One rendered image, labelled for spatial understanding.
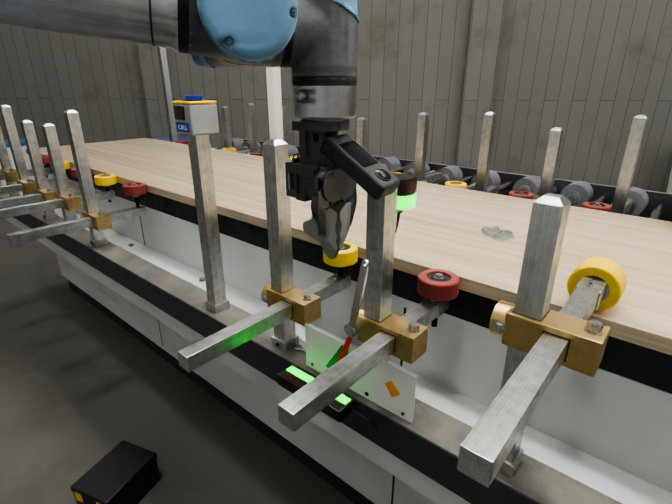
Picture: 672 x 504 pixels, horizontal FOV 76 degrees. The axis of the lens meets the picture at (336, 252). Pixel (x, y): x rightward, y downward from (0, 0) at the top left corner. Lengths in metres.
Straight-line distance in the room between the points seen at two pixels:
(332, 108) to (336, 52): 0.07
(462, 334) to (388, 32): 4.22
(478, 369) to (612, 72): 4.70
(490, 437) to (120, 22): 0.49
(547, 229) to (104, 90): 5.47
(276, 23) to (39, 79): 5.81
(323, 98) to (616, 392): 0.68
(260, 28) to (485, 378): 0.79
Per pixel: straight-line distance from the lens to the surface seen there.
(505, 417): 0.47
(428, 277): 0.86
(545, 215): 0.58
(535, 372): 0.54
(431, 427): 0.82
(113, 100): 5.73
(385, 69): 4.90
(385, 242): 0.70
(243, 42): 0.43
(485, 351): 0.95
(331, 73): 0.60
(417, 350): 0.75
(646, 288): 0.99
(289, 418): 0.60
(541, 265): 0.59
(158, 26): 0.45
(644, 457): 0.96
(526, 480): 0.79
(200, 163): 1.04
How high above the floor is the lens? 1.26
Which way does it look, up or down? 22 degrees down
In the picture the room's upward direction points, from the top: straight up
